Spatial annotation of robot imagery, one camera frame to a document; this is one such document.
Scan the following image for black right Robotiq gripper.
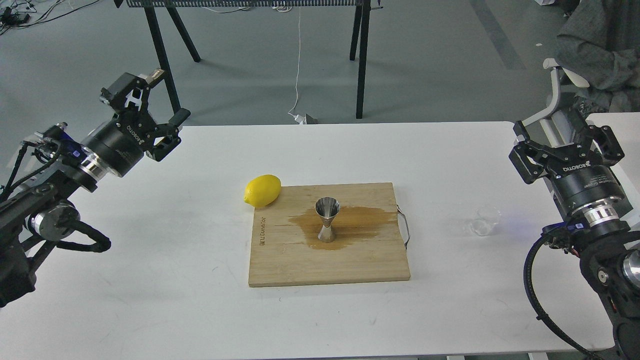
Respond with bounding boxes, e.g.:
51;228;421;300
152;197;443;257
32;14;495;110
509;110;626;222

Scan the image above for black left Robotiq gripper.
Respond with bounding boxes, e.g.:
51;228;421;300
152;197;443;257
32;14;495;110
82;68;191;177

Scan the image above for clear plastic measuring cup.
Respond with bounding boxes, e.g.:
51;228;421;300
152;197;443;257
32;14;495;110
467;205;502;237

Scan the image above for steel double jigger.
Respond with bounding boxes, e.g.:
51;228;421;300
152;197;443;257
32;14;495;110
315;197;341;243

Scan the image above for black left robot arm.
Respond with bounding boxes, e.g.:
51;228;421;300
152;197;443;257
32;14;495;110
0;68;190;306

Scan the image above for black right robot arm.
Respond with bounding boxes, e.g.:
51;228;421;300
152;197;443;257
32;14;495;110
509;121;640;360

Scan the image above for white office chair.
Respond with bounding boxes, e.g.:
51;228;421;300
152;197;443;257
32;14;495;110
522;57;591;148

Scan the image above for person in grey clothes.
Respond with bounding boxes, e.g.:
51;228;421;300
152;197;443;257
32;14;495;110
555;0;640;119

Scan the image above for yellow lemon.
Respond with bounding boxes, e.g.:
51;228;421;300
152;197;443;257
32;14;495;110
243;174;282;208

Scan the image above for wooden cutting board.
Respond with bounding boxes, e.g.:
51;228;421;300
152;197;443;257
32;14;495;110
247;182;410;288

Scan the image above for black metal trestle table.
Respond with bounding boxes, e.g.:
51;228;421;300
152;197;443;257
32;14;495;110
113;0;385;122

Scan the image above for white cable with plug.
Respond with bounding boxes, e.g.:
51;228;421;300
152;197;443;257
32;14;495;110
287;6;319;125

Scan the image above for black cables on floor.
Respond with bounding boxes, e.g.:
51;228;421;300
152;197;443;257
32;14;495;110
0;0;101;36

